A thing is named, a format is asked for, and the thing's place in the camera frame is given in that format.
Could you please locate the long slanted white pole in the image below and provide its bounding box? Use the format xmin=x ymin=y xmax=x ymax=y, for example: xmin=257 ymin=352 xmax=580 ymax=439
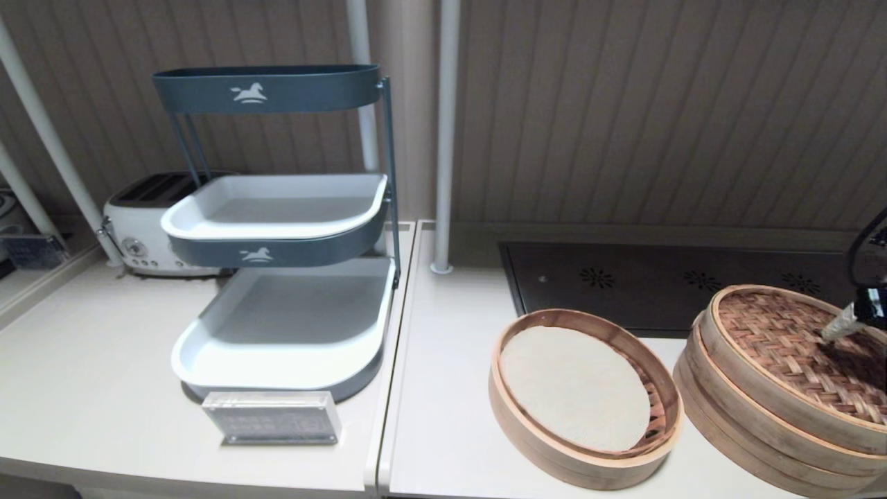
xmin=0 ymin=17 xmax=124 ymax=268

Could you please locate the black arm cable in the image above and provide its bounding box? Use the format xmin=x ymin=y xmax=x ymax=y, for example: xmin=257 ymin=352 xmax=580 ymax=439
xmin=847 ymin=207 xmax=887 ymax=288

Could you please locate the white upright support pole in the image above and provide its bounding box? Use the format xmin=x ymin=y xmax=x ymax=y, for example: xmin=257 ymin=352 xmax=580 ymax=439
xmin=430 ymin=0 xmax=462 ymax=274
xmin=346 ymin=0 xmax=389 ymax=256

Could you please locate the round mesh steamer liner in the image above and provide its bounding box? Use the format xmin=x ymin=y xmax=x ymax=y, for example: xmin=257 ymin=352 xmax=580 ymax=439
xmin=499 ymin=326 xmax=652 ymax=453

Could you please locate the right bamboo steamer with lid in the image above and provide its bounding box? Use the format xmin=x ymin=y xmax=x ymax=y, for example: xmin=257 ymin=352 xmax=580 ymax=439
xmin=683 ymin=312 xmax=887 ymax=479

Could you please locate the white retro toaster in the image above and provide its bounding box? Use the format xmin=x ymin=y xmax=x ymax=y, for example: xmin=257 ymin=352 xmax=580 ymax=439
xmin=103 ymin=172 xmax=229 ymax=278

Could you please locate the bamboo steamer basket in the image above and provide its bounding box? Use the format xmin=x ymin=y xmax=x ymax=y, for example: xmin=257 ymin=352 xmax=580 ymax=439
xmin=676 ymin=360 xmax=884 ymax=498
xmin=489 ymin=308 xmax=685 ymax=491

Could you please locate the grey three-tier tray rack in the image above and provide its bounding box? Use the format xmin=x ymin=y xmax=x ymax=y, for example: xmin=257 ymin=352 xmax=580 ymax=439
xmin=152 ymin=64 xmax=403 ymax=403

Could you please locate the clear acrylic warning sign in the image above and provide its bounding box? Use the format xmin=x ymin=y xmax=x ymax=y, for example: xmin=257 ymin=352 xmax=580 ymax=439
xmin=202 ymin=390 xmax=342 ymax=445

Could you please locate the short slanted white pole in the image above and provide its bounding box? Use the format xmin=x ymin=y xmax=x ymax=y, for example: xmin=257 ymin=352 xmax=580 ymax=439
xmin=0 ymin=142 xmax=67 ymax=243

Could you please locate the white round appliance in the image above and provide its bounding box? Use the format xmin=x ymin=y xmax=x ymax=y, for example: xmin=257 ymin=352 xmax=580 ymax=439
xmin=0 ymin=191 xmax=28 ymax=235

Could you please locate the woven bamboo steamer lid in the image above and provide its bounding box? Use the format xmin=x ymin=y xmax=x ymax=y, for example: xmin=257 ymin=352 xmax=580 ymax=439
xmin=699 ymin=284 xmax=887 ymax=456

